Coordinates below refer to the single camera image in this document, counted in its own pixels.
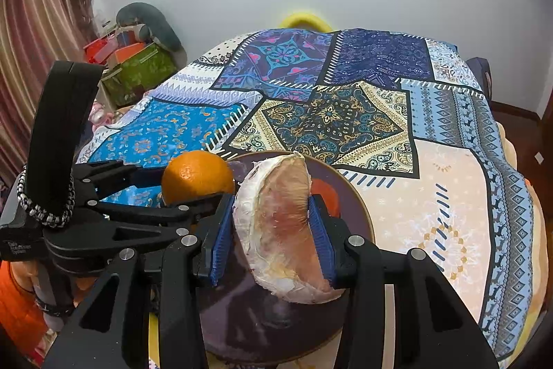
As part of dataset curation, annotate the large orange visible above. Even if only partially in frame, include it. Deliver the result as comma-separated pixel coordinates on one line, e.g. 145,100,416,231
161,150,235,205

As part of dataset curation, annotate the peeled pomelo wedge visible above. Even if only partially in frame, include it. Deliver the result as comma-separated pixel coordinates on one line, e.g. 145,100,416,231
233,153,343,304

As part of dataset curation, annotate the red tomato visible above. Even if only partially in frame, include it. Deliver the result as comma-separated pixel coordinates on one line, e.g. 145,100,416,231
310,178,340,217

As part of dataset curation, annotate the pink piggy toy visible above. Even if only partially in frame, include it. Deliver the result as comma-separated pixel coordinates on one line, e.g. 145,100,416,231
88,101,114,132

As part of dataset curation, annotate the green storage box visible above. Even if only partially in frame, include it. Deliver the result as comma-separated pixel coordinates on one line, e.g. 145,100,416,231
101,43,177,107

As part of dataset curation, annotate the purple round plate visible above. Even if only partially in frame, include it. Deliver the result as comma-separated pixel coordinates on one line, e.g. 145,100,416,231
194,150,376,366

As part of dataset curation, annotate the grey plush toy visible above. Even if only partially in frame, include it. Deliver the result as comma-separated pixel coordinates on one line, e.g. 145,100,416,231
116,2,182,53

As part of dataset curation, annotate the striped red curtain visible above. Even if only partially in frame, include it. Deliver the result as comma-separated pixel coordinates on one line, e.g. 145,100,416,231
1,0,96,185

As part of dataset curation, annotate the blue patchwork bedspread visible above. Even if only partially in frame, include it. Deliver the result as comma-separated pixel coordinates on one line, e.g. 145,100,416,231
79,29,514,359

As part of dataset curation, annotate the yellow curved cushion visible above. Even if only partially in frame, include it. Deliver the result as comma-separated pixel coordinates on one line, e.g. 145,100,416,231
278,11,334,33

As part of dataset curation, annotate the dark purple chair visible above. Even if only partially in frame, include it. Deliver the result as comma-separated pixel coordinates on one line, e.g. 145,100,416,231
466,57,492,101

